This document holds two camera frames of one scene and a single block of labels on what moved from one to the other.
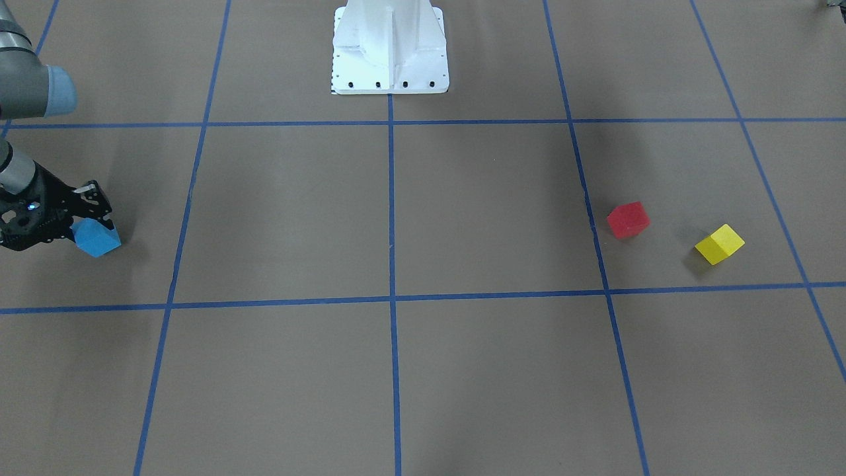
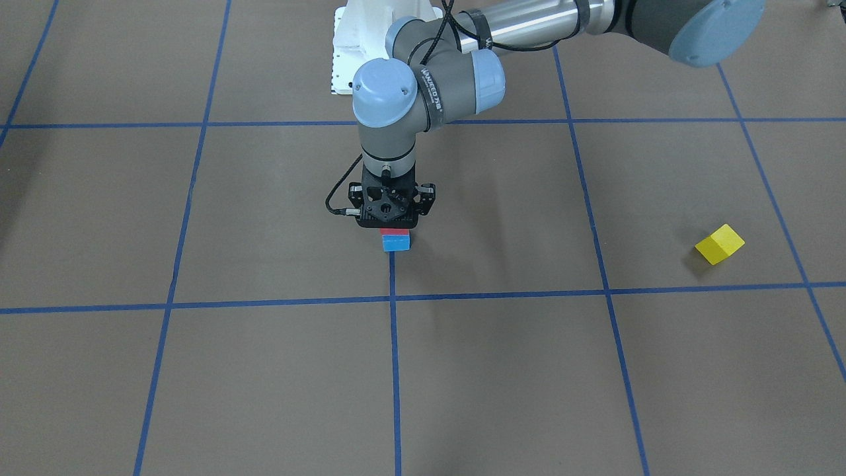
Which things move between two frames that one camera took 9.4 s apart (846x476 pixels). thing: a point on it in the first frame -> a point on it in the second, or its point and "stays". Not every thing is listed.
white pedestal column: (389, 47) stays
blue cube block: (94, 238) -> (396, 242)
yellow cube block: (719, 244) stays
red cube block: (627, 219) -> (394, 231)
